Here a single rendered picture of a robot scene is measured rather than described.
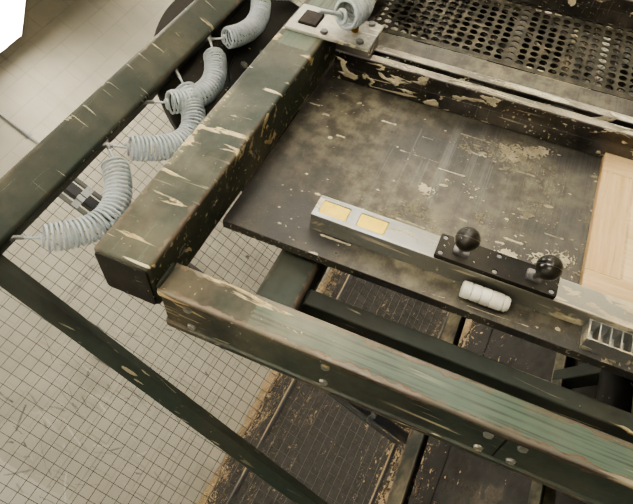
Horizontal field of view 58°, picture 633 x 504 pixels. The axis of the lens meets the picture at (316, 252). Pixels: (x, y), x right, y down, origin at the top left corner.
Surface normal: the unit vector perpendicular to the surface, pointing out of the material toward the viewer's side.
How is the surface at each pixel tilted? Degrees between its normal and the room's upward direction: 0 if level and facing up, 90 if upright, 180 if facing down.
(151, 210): 57
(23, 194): 90
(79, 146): 90
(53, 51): 90
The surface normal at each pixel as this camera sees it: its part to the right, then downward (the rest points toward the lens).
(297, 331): 0.04, -0.60
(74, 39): 0.49, -0.25
